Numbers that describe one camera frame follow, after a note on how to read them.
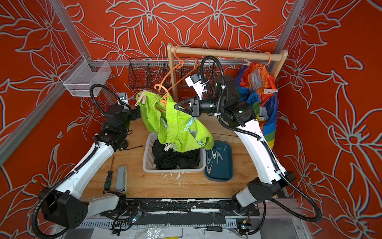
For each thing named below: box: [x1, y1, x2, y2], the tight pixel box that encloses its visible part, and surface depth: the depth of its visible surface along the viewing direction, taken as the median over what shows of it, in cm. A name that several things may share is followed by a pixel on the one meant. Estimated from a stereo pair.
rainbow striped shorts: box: [236, 62, 279, 150], surface depth 69 cm
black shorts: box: [152, 138, 201, 170], surface depth 87 cm
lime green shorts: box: [136, 90, 215, 153], surface depth 61 cm
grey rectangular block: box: [116, 164, 128, 194], surface depth 81 cm
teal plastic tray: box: [204, 141, 234, 183], surface depth 89 cm
